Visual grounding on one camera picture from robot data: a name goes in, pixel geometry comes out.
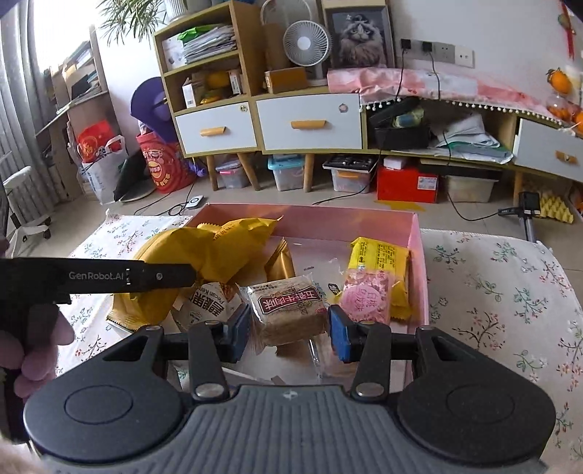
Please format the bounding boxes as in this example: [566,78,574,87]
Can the grey curtain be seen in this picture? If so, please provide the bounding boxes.
[0,18,51,183]

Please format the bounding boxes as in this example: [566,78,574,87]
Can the purple plush toy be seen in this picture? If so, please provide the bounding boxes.
[130,77,210,179]

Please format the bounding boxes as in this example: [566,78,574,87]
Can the clear jar of oranges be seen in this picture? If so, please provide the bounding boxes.
[547,93,581,124]

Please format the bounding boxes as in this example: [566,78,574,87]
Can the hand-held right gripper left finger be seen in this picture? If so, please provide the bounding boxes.
[105,304,252,402]

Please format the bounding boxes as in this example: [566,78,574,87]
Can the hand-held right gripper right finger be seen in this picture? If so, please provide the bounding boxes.
[328,304,477,402]

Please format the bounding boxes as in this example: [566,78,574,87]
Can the white drawer with orange handle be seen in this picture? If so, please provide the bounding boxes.
[256,93,364,152]
[512,117,583,184]
[174,102,258,156]

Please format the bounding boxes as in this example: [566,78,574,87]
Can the black flat screen device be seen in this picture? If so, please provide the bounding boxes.
[113,148,151,202]

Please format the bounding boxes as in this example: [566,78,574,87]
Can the yellow fruit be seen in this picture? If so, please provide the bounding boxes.
[200,70,231,105]

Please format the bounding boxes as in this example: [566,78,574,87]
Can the red cardboard box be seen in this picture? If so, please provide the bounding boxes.
[376,164,440,203]

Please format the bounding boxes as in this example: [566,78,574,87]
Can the pink cloth with pompom fringe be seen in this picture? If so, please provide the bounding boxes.
[327,67,583,126]

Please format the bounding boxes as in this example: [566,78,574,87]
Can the white stool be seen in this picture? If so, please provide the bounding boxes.
[2,166,53,247]

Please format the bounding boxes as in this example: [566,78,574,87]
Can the black floor device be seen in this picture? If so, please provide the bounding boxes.
[498,191,543,242]

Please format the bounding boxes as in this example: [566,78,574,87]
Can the large plain yellow snack packet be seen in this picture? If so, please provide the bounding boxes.
[107,227,228,332]

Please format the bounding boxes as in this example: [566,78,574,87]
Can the person's left hand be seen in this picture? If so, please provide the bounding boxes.
[0,314,76,399]

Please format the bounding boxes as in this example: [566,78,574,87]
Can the pink nougat packet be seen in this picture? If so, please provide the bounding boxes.
[339,269,392,326]

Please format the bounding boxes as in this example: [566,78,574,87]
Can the yellow egg foam sheet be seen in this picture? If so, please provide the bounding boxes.
[537,190,575,224]

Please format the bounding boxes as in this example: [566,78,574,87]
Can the beige fuzzy clothing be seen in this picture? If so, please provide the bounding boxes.
[0,438,51,474]

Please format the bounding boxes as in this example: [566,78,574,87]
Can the stack of documents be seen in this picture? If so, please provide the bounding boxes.
[175,25,238,65]

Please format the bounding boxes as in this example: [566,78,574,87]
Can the orange wafer packet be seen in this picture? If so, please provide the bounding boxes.
[264,239,297,281]

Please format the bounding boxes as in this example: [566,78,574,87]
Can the green potted plant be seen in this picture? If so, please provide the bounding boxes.
[98,0,174,35]

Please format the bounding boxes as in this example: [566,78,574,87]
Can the long wooden cabinet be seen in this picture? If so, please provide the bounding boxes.
[152,0,583,203]

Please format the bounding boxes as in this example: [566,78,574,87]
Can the white desk fan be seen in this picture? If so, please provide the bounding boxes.
[282,20,331,87]

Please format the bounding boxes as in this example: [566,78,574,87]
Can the wall power sockets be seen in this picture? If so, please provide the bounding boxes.
[401,39,474,67]

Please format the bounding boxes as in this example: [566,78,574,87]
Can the clear bin with orange handle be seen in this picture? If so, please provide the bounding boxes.
[323,155,379,194]

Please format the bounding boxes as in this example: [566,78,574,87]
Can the pile of papers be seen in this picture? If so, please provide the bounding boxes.
[430,113,515,162]

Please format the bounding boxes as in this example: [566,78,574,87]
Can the red cartoon print bag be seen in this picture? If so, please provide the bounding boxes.
[136,132,196,194]

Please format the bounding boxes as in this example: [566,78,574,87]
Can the white pecan snack packet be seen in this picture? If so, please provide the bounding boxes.
[173,280,251,333]

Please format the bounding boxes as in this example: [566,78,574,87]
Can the floral tablecloth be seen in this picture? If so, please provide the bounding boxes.
[57,212,575,474]

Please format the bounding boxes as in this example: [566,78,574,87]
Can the clear bin with blue lid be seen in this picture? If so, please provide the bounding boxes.
[268,155,306,192]

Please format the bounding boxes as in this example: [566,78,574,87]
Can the red hanging ornament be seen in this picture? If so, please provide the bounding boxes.
[558,0,579,58]

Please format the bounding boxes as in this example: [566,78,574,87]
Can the white paper shopping bag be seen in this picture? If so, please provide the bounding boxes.
[79,134,130,205]

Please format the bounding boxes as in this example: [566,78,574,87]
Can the black case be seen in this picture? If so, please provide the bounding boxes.
[368,97,433,151]

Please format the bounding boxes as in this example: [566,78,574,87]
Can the wooden bookshelf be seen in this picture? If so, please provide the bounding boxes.
[36,27,119,201]

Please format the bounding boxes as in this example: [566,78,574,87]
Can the brown cake packet red label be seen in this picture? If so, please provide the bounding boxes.
[246,273,329,356]

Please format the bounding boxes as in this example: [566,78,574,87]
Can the brown paper bag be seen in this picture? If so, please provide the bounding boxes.
[259,0,294,71]

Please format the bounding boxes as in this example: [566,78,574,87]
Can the clear white cracker packet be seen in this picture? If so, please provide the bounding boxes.
[285,260,351,306]

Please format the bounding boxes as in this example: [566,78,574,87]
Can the framed cat picture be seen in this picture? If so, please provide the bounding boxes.
[321,4,396,71]

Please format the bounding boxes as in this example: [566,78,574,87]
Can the brown cardboard box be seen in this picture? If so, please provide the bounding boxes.
[264,67,308,94]

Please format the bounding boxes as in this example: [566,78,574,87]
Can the pink-lined cardboard box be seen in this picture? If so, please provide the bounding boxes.
[182,203,431,397]

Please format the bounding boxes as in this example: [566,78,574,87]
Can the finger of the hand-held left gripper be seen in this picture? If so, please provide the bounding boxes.
[132,262,202,291]

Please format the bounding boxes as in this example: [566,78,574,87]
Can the small white carton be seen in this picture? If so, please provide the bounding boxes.
[182,79,206,109]

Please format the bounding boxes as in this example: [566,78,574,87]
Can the large clear storage bin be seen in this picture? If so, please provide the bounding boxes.
[442,173,497,203]

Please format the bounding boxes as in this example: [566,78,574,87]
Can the clear bin with pink lid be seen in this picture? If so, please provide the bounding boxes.
[214,157,251,190]

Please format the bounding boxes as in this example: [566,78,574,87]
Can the small yellow snack packet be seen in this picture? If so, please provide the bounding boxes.
[348,237,413,322]

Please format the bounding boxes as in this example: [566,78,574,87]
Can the red gift bag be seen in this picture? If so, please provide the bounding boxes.
[77,121,114,162]

